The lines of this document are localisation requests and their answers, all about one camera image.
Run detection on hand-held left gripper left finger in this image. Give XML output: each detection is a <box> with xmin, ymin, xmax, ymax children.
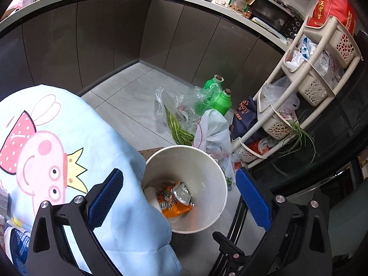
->
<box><xmin>29</xmin><ymin>168</ymin><xmax>124</xmax><ymax>276</ymax></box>

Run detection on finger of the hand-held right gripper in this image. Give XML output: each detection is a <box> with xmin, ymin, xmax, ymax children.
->
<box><xmin>212</xmin><ymin>231</ymin><xmax>248</xmax><ymax>276</ymax></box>

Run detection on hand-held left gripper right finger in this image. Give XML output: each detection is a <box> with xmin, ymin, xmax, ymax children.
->
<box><xmin>235</xmin><ymin>167</ymin><xmax>334</xmax><ymax>276</ymax></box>

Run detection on white plastic bin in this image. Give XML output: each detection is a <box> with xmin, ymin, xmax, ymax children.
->
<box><xmin>141</xmin><ymin>145</ymin><xmax>228</xmax><ymax>235</ymax></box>

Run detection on red and white bags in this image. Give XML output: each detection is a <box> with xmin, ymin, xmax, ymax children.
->
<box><xmin>247</xmin><ymin>138</ymin><xmax>278</xmax><ymax>157</ymax></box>

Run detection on orange snack wrapper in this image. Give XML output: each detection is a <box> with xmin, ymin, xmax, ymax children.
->
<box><xmin>155</xmin><ymin>182</ymin><xmax>194</xmax><ymax>217</ymax></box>

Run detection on white plastic bag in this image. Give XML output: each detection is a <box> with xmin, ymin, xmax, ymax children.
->
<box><xmin>193</xmin><ymin>110</ymin><xmax>233</xmax><ymax>156</ymax></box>

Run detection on dark blue shopping bag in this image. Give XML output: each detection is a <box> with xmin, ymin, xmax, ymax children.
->
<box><xmin>229</xmin><ymin>96</ymin><xmax>259</xmax><ymax>140</ymax></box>

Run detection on green chives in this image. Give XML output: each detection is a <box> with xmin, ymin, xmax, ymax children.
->
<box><xmin>280</xmin><ymin>115</ymin><xmax>317</xmax><ymax>164</ymax></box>

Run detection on blue cartoon printed tablecloth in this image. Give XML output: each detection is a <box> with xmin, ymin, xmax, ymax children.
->
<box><xmin>0</xmin><ymin>84</ymin><xmax>183</xmax><ymax>276</ymax></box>

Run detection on grey chair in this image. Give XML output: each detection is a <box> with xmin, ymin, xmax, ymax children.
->
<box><xmin>328</xmin><ymin>195</ymin><xmax>368</xmax><ymax>265</ymax></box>

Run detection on bunch of green beans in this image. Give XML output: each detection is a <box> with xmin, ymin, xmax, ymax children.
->
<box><xmin>164</xmin><ymin>106</ymin><xmax>195</xmax><ymax>146</ymax></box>

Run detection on blue packet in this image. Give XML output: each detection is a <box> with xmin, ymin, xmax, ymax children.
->
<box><xmin>0</xmin><ymin>216</ymin><xmax>31</xmax><ymax>268</ymax></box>

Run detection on green plastic bottle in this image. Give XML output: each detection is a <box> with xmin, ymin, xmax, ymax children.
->
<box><xmin>211</xmin><ymin>89</ymin><xmax>232</xmax><ymax>117</ymax></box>
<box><xmin>203</xmin><ymin>75</ymin><xmax>224</xmax><ymax>93</ymax></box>

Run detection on translucent plastic bag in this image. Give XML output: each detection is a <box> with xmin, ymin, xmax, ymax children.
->
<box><xmin>260</xmin><ymin>76</ymin><xmax>300</xmax><ymax>113</ymax></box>

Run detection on cream plastic basket rack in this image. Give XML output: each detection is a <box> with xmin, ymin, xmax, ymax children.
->
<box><xmin>231</xmin><ymin>16</ymin><xmax>361</xmax><ymax>169</ymax></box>

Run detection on bundle of white plastic bags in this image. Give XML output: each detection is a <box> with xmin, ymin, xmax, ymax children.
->
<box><xmin>287</xmin><ymin>37</ymin><xmax>345</xmax><ymax>84</ymax></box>

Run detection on dark kitchen cabinets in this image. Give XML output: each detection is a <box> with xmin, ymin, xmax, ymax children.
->
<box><xmin>0</xmin><ymin>0</ymin><xmax>288</xmax><ymax>107</ymax></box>

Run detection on black microwave oven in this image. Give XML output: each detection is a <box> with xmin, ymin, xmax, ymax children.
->
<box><xmin>249</xmin><ymin>0</ymin><xmax>305</xmax><ymax>40</ymax></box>

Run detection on red gift bag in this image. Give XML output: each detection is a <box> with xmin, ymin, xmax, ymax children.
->
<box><xmin>306</xmin><ymin>0</ymin><xmax>357</xmax><ymax>35</ymax></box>

